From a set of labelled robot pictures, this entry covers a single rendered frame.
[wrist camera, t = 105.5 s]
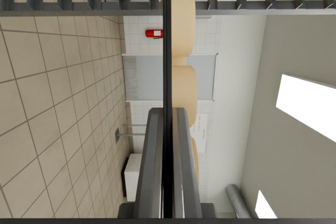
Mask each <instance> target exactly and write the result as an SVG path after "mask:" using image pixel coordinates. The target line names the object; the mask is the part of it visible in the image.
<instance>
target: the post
mask: <svg viewBox="0 0 336 224"><path fill-rule="evenodd" d="M246 5H247V10H237V1H217V10H208V1H195V15H196V16H211V15H336V0H334V6H335V9H324V1H323V0H305V9H295V1H294V0H276V9H266V1H246ZM75 16H163V1H159V10H150V9H149V2H148V1H135V2H130V10H120V8H119V6H118V2H101V11H91V10H90V8H89V7H88V2H72V11H62V10H61V9H60V8H59V7H58V6H57V2H44V3H43V11H33V10H31V9H30V8H29V7H27V6H26V2H15V6H14V11H3V10H1V9H0V17H75Z"/></svg>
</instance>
